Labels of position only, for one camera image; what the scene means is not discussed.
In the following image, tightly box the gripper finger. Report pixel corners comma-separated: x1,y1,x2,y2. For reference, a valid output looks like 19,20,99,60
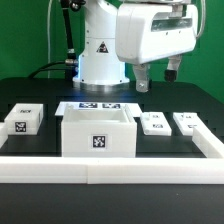
133,64,150,93
164,55,182,82

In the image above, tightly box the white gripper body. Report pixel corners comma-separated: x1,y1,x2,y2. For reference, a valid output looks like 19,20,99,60
115,3,198,65

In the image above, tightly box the white cabinet body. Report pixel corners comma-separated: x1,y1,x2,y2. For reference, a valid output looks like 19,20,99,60
61,105,137,158

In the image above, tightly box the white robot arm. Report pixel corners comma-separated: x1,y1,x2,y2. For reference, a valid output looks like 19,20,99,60
73,0,198,92

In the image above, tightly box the white U-shaped workspace fence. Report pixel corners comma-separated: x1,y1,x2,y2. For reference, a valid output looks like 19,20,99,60
0,127,224,184

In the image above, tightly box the small white box part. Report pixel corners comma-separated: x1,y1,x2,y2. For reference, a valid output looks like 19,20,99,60
4,103,43,135

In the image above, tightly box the flat white marker base plate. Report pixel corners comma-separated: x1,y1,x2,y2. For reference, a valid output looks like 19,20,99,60
55,101,142,117

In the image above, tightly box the black cable bundle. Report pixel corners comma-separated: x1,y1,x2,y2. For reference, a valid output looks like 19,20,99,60
27,0,87,80

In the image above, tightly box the white thin cable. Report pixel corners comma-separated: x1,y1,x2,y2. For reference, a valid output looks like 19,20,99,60
46,0,54,80

